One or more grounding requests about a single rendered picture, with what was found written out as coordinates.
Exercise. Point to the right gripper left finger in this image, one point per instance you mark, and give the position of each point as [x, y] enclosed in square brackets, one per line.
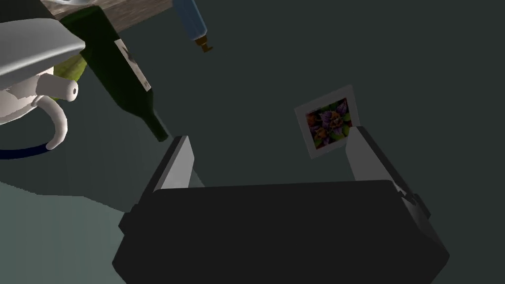
[178, 165]

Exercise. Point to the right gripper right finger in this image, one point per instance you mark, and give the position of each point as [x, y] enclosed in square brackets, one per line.
[367, 161]

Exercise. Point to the framed flower picture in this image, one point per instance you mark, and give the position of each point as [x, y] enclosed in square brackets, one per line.
[328, 120]

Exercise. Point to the dark green wine bottle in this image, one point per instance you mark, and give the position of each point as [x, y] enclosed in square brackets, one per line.
[110, 75]

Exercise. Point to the yellow-green fruit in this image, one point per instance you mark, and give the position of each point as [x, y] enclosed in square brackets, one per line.
[71, 69]

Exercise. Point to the blue bottle with brown cap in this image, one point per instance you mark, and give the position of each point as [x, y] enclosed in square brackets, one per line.
[190, 19]

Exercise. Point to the white mug with blue rim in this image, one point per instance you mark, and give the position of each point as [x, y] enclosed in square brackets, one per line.
[19, 102]

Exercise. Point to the grey flat slab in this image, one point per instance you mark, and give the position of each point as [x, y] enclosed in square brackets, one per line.
[31, 47]

